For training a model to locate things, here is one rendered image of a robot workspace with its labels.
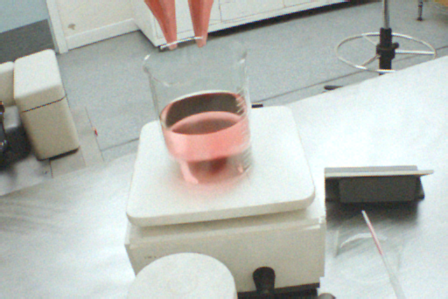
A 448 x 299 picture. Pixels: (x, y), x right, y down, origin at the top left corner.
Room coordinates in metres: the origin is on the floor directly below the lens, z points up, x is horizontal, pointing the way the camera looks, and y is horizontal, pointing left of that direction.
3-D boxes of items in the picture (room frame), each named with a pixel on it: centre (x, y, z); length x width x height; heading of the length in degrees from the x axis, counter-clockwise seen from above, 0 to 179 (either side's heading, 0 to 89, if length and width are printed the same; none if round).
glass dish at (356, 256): (0.25, -0.10, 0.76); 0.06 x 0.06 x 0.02
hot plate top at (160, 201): (0.29, 0.00, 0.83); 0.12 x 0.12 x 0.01; 86
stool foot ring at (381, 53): (1.66, -0.69, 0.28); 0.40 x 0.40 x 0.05
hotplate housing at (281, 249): (0.32, 0.00, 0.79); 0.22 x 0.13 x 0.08; 176
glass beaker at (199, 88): (0.28, 0.01, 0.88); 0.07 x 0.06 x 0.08; 154
